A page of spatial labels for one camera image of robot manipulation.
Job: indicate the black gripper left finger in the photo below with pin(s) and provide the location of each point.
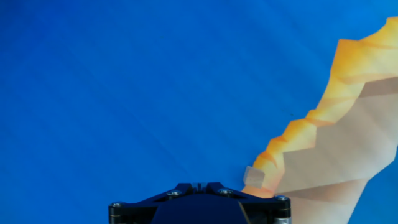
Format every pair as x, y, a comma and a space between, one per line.
133, 213

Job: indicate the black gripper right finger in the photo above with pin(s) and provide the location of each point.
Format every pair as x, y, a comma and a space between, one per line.
267, 211

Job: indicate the small beige block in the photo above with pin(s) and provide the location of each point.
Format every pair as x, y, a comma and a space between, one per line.
253, 177

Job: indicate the blue and orange tablecloth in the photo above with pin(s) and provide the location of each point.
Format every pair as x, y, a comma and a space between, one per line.
93, 93

